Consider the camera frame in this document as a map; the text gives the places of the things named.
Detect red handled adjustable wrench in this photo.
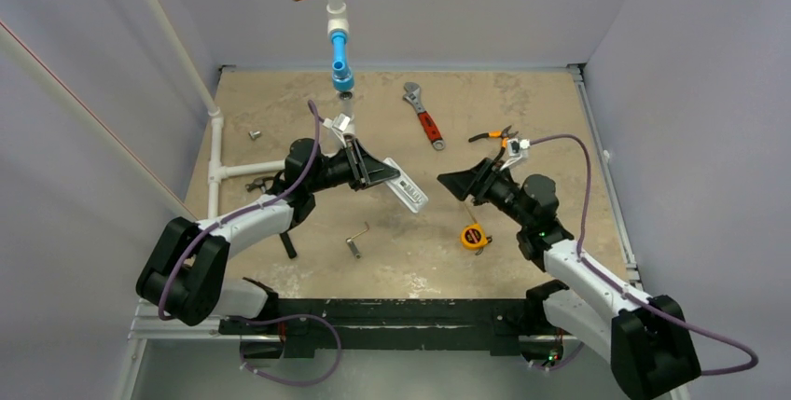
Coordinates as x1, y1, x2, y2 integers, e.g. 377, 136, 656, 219
403, 82, 446, 151

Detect white remote control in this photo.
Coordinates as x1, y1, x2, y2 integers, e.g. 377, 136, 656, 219
383, 158, 429, 214

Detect orange handled pliers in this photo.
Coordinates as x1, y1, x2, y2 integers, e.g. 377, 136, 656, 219
467, 125, 519, 162

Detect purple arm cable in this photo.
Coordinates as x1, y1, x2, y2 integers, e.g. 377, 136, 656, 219
157, 99, 343, 388
528, 133, 760, 378

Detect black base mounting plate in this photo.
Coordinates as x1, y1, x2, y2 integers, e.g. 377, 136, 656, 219
219, 298, 556, 358

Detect white pvc pipe assembly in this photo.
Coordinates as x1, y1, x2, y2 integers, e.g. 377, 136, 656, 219
207, 0, 355, 218

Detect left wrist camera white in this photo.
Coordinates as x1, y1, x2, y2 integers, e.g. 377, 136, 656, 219
322, 113, 355, 148

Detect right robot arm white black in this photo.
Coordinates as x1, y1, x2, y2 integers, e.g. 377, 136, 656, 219
437, 159, 702, 399

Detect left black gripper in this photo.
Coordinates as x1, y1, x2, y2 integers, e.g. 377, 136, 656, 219
307, 140, 398, 195

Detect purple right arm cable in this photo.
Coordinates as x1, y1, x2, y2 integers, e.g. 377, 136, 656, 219
528, 133, 760, 378

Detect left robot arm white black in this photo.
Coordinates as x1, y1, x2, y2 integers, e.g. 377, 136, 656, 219
135, 138, 401, 334

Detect yellow tape measure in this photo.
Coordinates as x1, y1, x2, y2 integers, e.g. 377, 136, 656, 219
460, 201, 493, 255

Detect black handled hammer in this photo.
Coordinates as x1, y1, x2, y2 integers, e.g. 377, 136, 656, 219
244, 171, 298, 260

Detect silver hex key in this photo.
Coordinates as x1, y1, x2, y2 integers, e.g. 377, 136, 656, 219
345, 221, 371, 261

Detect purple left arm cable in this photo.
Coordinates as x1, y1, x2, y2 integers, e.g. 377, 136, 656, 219
157, 99, 343, 388

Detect aluminium frame rail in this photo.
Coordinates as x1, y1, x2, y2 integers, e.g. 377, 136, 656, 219
128, 297, 225, 341

